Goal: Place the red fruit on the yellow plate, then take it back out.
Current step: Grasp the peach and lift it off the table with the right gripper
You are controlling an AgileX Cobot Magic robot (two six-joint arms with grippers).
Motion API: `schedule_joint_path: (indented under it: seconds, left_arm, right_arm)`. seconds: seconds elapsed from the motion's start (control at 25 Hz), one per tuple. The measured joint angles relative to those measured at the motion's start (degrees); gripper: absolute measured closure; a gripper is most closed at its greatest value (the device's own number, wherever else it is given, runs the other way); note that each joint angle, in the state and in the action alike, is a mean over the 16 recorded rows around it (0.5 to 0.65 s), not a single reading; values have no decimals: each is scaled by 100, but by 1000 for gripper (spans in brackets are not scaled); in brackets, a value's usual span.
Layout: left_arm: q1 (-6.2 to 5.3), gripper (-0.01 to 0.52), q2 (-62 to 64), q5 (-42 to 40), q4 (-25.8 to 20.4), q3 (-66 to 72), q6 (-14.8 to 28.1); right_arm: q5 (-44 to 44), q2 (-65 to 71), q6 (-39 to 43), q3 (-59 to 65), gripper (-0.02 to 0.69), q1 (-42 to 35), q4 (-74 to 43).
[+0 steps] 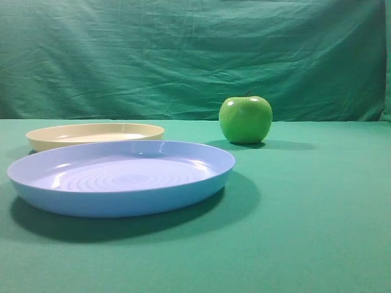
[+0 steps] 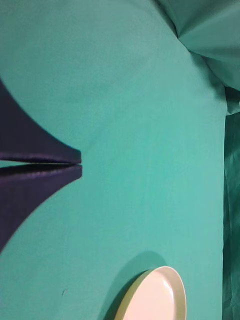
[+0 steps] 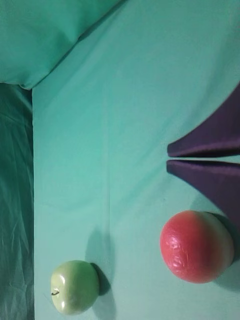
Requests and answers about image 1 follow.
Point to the blue plastic plate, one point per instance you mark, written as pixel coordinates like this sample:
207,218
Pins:
121,179

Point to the cream yellow plastic plate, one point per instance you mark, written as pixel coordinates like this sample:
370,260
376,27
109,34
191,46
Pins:
66,135

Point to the green apple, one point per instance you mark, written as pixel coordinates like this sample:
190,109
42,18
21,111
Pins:
245,119

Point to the green table cloth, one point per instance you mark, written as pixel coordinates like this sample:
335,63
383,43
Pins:
307,211

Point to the green backdrop cloth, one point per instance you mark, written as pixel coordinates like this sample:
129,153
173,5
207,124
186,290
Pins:
179,60

